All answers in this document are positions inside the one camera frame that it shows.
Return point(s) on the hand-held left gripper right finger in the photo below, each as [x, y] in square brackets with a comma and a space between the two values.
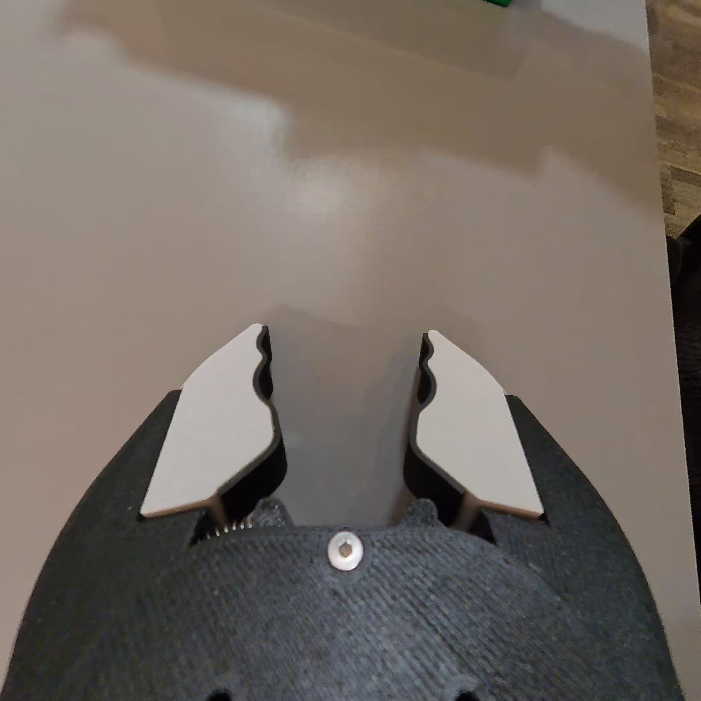
[476, 438]

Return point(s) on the green plastic bin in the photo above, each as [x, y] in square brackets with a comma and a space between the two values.
[497, 3]

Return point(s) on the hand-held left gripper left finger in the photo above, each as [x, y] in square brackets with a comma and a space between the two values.
[219, 432]

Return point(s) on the grey desk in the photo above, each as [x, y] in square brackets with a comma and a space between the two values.
[274, 191]

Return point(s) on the person's dark clothing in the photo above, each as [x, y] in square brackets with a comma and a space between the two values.
[687, 328]

